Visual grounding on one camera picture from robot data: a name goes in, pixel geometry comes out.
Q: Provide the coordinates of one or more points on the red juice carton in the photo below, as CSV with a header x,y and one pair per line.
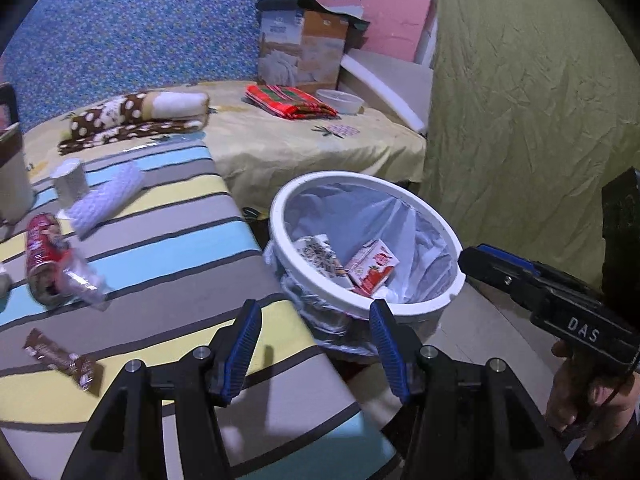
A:
x,y
372,265

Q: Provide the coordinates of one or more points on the white round waste bin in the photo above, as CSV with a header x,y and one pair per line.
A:
x,y
306,282

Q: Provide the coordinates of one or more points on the steel electric kettle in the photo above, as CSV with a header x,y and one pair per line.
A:
x,y
7,105

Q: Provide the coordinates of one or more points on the yellow pineapple bed sheet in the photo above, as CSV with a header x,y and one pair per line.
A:
x,y
310,155

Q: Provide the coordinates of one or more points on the blue floral headboard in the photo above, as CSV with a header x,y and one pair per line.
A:
x,y
140,40

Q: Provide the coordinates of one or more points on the white foam fruit net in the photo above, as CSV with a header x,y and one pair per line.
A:
x,y
105,197

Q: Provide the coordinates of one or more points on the cardboard quilt box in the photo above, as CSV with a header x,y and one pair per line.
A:
x,y
300,50

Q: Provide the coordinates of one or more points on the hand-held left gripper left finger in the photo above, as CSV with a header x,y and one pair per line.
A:
x,y
240,350

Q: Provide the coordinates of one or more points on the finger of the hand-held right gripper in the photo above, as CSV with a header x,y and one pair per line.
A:
x,y
515,259
495,272

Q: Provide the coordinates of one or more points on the white yogurt cup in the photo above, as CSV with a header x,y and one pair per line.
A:
x,y
70,182

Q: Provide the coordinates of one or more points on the person's right hand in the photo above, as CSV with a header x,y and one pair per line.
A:
x,y
580,395

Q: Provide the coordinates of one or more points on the red plaid cloth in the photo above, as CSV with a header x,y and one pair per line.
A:
x,y
290,100

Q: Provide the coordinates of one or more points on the cream cup with brown band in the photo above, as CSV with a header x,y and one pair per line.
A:
x,y
12,185

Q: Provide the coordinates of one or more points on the brown chocolate bar wrapper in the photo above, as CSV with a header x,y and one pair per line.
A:
x,y
60,357

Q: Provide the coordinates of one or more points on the brown polka dot blanket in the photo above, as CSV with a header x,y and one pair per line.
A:
x,y
130,115

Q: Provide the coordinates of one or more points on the white foam board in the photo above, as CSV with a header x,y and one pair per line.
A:
x,y
395,90

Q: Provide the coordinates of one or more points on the green curtain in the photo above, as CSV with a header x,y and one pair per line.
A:
x,y
525,110

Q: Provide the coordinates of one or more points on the white plastic bowl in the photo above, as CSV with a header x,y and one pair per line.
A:
x,y
342,102

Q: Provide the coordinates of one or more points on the printed paper cup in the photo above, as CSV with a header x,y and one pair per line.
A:
x,y
317,257

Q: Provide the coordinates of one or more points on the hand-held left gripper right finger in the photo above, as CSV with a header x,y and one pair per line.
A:
x,y
387,355

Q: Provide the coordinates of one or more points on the red cartoon face can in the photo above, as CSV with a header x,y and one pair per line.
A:
x,y
42,255

